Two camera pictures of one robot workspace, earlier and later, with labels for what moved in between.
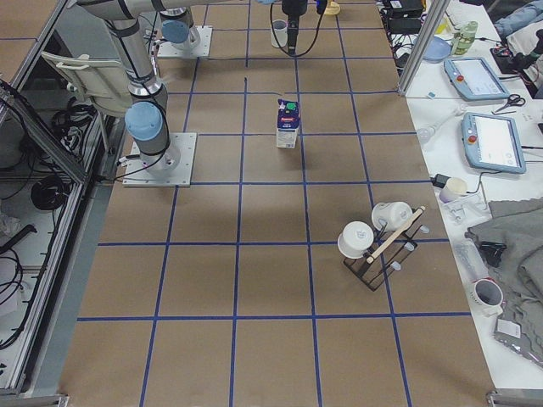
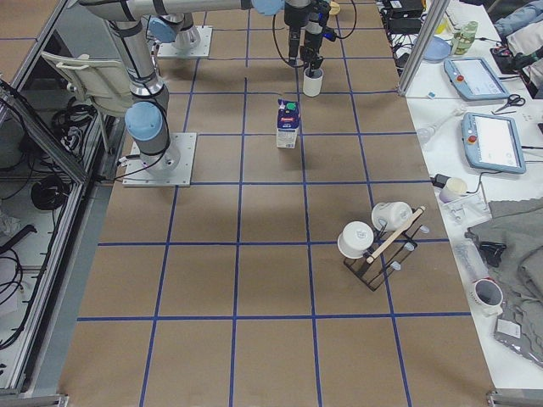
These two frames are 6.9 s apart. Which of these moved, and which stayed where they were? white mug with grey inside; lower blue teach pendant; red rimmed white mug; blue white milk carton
Moved: white mug with grey inside
Stayed: red rimmed white mug; lower blue teach pendant; blue white milk carton
